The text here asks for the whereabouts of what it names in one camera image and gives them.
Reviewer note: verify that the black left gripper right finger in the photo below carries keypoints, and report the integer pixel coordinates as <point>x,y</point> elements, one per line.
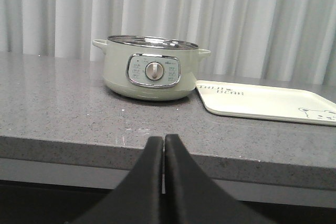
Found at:
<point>192,196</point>

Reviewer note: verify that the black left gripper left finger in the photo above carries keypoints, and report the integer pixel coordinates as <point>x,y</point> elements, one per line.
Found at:
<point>137,199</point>

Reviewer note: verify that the cream bear serving tray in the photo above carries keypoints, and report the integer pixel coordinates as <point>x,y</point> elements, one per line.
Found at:
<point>264,102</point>

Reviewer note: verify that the pale green electric cooking pot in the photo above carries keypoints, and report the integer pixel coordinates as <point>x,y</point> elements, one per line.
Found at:
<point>150,68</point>

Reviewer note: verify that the white pleated curtain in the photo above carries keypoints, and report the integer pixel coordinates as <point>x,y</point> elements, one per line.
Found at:
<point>286,40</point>

